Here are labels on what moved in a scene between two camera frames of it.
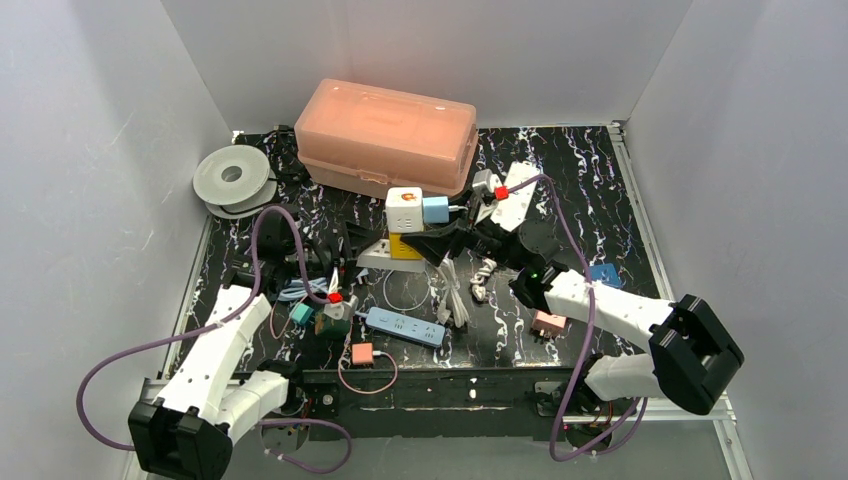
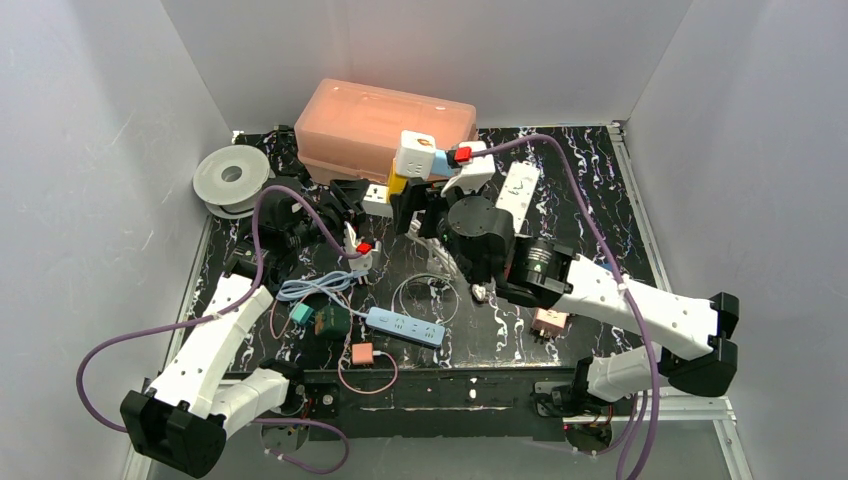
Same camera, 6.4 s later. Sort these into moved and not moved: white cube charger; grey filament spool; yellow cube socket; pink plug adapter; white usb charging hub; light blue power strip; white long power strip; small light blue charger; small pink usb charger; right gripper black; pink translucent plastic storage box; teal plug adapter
Moved: white usb charging hub; white cube charger; yellow cube socket; small light blue charger; right gripper black
Not moved: pink translucent plastic storage box; teal plug adapter; pink plug adapter; white long power strip; small pink usb charger; light blue power strip; grey filament spool
